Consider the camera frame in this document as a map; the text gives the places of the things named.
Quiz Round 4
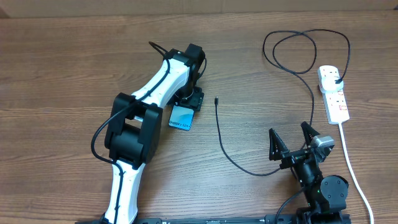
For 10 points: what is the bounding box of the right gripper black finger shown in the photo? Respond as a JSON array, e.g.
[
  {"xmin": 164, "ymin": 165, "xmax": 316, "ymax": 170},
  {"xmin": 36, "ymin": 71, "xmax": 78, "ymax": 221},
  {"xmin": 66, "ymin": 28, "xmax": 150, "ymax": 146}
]
[
  {"xmin": 269, "ymin": 128, "xmax": 289, "ymax": 161},
  {"xmin": 301, "ymin": 121, "xmax": 320, "ymax": 146}
]

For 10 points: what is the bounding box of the smartphone with blue screen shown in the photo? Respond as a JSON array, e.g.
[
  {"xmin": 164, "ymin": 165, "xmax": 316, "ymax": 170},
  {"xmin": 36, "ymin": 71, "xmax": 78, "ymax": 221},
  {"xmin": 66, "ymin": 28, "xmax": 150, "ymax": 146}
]
[{"xmin": 169, "ymin": 105, "xmax": 194, "ymax": 131}]

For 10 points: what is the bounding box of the black USB charger cable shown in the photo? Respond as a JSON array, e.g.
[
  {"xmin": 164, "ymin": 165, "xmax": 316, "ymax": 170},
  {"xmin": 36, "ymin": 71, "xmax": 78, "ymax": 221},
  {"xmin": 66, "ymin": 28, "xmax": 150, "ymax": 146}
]
[{"xmin": 214, "ymin": 29, "xmax": 351, "ymax": 177}]

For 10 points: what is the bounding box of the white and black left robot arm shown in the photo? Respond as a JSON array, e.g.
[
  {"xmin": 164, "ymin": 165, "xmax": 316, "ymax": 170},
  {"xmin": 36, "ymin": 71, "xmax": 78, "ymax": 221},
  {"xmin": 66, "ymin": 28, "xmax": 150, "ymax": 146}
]
[{"xmin": 90, "ymin": 42, "xmax": 207, "ymax": 223}]

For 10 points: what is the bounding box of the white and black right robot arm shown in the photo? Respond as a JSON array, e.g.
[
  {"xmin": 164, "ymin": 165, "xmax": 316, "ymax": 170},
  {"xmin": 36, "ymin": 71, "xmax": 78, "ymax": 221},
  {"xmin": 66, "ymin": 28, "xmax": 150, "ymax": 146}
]
[{"xmin": 265, "ymin": 121, "xmax": 351, "ymax": 224}]

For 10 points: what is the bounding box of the white charger plug adapter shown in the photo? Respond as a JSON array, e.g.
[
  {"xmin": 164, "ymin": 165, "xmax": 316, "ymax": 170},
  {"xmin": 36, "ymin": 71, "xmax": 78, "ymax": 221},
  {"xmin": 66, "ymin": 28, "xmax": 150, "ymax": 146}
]
[{"xmin": 319, "ymin": 77, "xmax": 344, "ymax": 93}]

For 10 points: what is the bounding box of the white power strip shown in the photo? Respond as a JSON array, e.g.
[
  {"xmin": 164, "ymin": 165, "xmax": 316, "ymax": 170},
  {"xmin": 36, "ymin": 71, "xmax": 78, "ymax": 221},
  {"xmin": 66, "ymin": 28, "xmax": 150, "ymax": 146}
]
[{"xmin": 317, "ymin": 65, "xmax": 349, "ymax": 124}]

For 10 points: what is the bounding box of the white power strip cord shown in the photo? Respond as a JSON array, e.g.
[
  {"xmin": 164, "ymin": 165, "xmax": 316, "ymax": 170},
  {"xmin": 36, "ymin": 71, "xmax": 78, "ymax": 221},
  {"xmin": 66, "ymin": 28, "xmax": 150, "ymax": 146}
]
[{"xmin": 337, "ymin": 123, "xmax": 375, "ymax": 224}]

